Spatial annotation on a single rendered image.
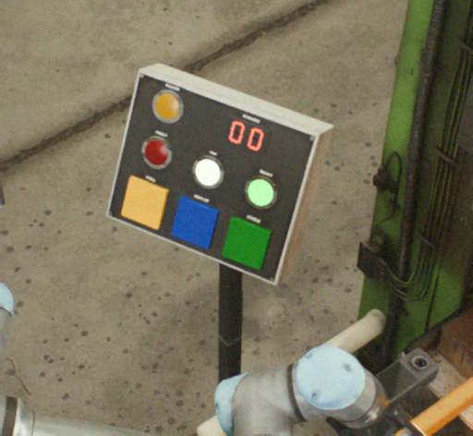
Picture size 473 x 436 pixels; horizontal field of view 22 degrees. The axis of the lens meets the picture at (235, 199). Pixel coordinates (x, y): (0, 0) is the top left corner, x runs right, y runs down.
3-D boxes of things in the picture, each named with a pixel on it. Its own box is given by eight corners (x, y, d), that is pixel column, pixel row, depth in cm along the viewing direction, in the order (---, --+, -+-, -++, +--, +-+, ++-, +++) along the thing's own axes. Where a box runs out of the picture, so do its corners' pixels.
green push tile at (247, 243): (260, 271, 204) (271, 232, 201) (220, 256, 206) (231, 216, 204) (264, 268, 206) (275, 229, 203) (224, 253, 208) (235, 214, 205)
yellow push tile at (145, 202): (156, 230, 210) (166, 190, 207) (120, 215, 212) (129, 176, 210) (161, 227, 211) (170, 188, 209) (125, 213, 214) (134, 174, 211)
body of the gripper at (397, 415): (341, 427, 172) (314, 408, 161) (382, 383, 172) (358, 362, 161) (377, 465, 168) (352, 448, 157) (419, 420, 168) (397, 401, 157)
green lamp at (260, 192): (261, 213, 201) (262, 196, 198) (244, 197, 203) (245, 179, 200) (276, 205, 202) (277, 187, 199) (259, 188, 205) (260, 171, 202)
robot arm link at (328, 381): (284, 350, 149) (348, 334, 147) (311, 371, 159) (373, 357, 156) (291, 411, 146) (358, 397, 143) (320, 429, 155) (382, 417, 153)
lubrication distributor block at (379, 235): (374, 296, 232) (382, 250, 222) (352, 276, 236) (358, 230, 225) (387, 287, 234) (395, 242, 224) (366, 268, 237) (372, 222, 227)
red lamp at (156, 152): (157, 173, 207) (156, 155, 204) (141, 157, 209) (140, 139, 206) (172, 164, 208) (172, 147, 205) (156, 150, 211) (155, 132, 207)
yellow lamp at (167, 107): (168, 127, 204) (167, 108, 201) (152, 112, 206) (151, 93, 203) (183, 119, 205) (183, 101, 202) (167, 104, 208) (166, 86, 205)
